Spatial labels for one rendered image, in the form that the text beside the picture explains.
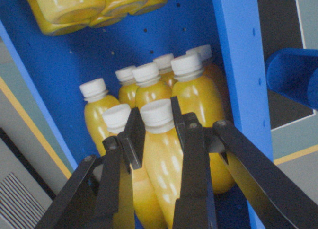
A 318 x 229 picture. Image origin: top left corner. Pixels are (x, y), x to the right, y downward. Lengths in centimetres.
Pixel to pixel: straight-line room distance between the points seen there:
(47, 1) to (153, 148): 18
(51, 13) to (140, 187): 23
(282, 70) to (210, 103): 122
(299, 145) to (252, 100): 182
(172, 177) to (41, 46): 25
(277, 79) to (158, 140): 128
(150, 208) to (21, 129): 167
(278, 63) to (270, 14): 30
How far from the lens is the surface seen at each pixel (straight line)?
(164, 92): 27
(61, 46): 35
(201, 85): 23
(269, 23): 137
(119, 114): 24
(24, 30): 31
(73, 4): 22
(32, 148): 193
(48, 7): 23
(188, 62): 23
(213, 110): 24
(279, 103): 152
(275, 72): 142
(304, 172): 220
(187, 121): 15
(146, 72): 27
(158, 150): 20
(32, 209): 191
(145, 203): 30
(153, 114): 19
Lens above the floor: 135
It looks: 70 degrees down
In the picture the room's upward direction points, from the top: 180 degrees clockwise
